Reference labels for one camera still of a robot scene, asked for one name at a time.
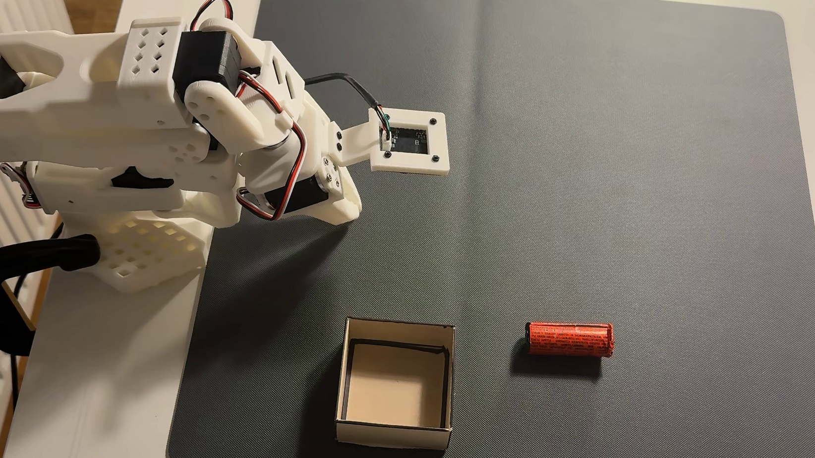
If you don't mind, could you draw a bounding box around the red cylinder object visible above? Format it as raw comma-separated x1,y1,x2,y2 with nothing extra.
523,315,617,363

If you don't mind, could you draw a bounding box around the open cardboard box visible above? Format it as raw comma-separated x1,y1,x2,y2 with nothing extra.
332,315,462,454

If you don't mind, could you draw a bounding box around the grey table mat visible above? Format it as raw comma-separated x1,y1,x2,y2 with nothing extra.
165,0,815,458

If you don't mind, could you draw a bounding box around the red black gripper servo wire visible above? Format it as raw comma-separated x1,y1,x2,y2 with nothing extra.
224,71,315,224

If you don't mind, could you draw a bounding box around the white square camera mount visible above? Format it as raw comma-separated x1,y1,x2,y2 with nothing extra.
324,101,457,180

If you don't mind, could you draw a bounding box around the black camera cable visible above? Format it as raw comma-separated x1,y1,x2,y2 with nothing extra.
299,70,398,140

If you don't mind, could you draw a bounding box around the red black wrist servo wire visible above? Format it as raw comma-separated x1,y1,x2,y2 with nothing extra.
189,0,237,36

